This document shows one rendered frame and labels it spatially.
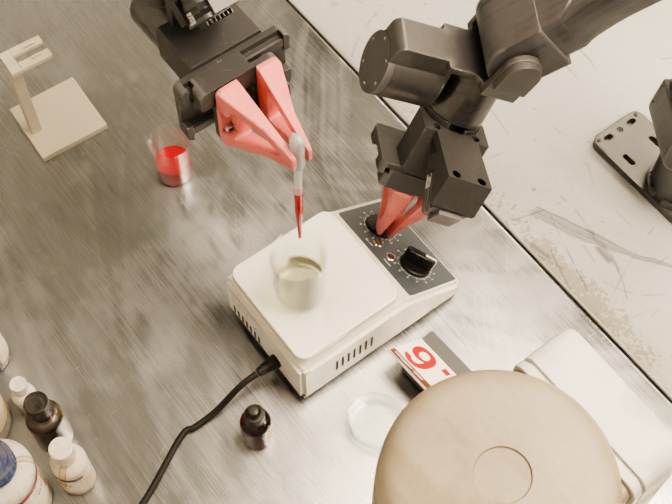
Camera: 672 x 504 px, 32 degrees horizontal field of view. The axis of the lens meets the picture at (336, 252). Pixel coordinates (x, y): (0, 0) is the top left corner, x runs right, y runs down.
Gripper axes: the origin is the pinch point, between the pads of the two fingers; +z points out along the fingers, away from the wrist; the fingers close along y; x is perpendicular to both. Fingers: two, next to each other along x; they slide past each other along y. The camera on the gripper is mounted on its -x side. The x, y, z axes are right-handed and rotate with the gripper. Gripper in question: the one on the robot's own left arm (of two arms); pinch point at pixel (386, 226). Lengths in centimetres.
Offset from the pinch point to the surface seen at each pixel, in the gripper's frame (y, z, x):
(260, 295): -11.4, 6.2, -8.0
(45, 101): -33.4, 12.9, 23.2
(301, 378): -5.9, 10.1, -13.6
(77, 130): -29.5, 12.8, 19.3
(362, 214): -1.7, 1.4, 2.8
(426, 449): -21, -31, -59
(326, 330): -5.4, 5.0, -11.9
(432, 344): 7.5, 7.0, -7.6
